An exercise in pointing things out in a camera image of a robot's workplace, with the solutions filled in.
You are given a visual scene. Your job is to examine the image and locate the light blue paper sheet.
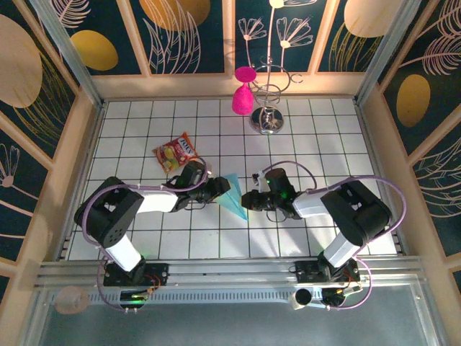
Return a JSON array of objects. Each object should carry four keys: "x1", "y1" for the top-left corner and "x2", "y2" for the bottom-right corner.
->
[{"x1": 215, "y1": 174, "x2": 250, "y2": 221}]

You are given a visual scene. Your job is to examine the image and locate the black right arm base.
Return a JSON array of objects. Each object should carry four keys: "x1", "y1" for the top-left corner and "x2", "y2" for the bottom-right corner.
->
[{"x1": 294, "y1": 259, "x2": 361, "y2": 285}]

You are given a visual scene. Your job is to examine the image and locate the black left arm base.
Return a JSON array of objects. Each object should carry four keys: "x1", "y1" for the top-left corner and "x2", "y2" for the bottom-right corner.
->
[{"x1": 103, "y1": 262, "x2": 170, "y2": 288}]

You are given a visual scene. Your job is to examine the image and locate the red yellow snack bag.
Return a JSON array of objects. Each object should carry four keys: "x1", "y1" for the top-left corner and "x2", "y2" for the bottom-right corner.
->
[{"x1": 151, "y1": 131, "x2": 199, "y2": 174}]

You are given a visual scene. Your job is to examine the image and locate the chrome glass rack stand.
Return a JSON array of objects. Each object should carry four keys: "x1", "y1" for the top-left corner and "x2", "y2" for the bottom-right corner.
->
[{"x1": 249, "y1": 56, "x2": 304, "y2": 136}]

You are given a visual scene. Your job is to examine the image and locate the pink wine glass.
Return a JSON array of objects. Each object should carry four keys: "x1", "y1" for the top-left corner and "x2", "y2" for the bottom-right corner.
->
[{"x1": 231, "y1": 66, "x2": 257, "y2": 116}]

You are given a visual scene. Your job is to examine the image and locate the white cup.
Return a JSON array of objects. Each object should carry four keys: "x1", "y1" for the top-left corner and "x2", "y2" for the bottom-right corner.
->
[{"x1": 290, "y1": 287, "x2": 313, "y2": 311}]

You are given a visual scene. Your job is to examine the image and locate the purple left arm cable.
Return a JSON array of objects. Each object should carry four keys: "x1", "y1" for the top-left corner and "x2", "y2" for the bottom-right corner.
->
[{"x1": 81, "y1": 157, "x2": 212, "y2": 313}]

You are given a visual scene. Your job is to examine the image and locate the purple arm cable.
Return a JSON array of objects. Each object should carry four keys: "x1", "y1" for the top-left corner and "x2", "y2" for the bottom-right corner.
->
[
  {"x1": 261, "y1": 161, "x2": 408, "y2": 311},
  {"x1": 81, "y1": 157, "x2": 212, "y2": 313}
]

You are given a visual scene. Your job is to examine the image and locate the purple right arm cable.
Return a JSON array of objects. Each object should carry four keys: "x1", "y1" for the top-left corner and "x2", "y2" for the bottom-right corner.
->
[{"x1": 261, "y1": 161, "x2": 408, "y2": 311}]

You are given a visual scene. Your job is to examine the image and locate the aluminium mounting rail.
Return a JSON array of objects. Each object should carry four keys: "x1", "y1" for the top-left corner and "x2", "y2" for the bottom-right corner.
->
[{"x1": 34, "y1": 254, "x2": 428, "y2": 291}]

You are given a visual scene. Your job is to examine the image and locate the slotted cable duct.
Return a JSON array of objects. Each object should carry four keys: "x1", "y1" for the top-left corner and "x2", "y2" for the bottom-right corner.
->
[{"x1": 86, "y1": 290, "x2": 327, "y2": 306}]

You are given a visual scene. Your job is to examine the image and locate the dark floral wall panel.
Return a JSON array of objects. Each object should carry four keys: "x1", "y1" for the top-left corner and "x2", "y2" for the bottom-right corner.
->
[
  {"x1": 0, "y1": 129, "x2": 50, "y2": 262},
  {"x1": 381, "y1": 0, "x2": 461, "y2": 156},
  {"x1": 138, "y1": 0, "x2": 226, "y2": 76},
  {"x1": 0, "y1": 0, "x2": 79, "y2": 159},
  {"x1": 318, "y1": 0, "x2": 406, "y2": 73},
  {"x1": 412, "y1": 138, "x2": 461, "y2": 257},
  {"x1": 37, "y1": 0, "x2": 142, "y2": 76},
  {"x1": 235, "y1": 0, "x2": 334, "y2": 73}
]

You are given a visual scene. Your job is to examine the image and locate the aluminium frame post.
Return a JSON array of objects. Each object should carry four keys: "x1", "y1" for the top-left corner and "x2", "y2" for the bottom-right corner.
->
[
  {"x1": 30, "y1": 0, "x2": 106, "y2": 109},
  {"x1": 354, "y1": 0, "x2": 422, "y2": 106}
]

